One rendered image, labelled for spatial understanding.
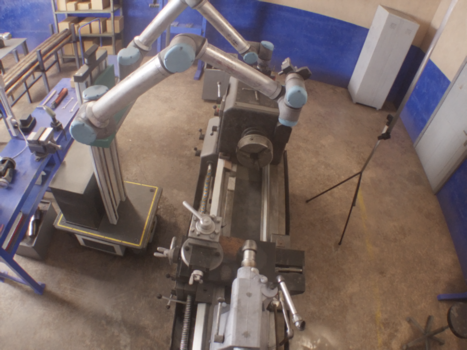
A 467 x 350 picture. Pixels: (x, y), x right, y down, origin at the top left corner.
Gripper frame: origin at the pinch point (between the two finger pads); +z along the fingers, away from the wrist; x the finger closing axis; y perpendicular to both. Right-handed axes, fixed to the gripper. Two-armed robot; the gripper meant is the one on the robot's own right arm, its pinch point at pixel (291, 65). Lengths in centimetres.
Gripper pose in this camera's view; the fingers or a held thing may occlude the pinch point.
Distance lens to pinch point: 163.6
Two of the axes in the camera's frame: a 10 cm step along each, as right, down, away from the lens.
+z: 0.6, -7.5, 6.6
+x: 6.5, 5.3, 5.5
